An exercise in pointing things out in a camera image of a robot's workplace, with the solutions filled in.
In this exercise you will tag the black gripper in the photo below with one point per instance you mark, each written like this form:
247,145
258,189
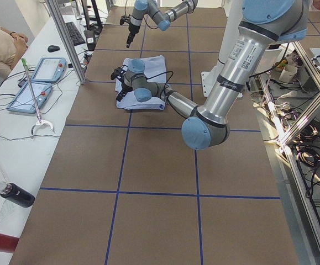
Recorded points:
125,88
132,29

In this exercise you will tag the blue striped button shirt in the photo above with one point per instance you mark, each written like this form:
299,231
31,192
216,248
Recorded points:
147,78

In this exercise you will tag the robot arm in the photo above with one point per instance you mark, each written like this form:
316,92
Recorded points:
161,19
252,26

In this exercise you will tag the black keyboard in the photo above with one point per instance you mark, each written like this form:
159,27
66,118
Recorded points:
74,34

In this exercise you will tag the upper blue teach pendant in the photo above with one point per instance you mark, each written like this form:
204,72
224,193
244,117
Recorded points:
49,69

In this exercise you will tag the blue teach pendant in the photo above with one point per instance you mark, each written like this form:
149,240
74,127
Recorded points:
49,69
23,102

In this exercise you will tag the black computer mouse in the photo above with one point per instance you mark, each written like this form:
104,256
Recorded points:
53,48

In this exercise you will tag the reacher grabber stick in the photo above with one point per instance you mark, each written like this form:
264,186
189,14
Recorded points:
41,121

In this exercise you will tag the lower blue teach pendant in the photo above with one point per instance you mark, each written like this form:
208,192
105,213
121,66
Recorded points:
23,102

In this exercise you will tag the person in beige shirt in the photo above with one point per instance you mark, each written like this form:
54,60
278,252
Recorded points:
12,47

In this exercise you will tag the black water bottle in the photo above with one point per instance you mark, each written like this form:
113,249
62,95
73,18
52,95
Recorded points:
16,194

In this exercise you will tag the aluminium frame post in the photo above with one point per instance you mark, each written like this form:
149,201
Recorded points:
53,8

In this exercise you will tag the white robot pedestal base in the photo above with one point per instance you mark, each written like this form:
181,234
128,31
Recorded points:
233,11

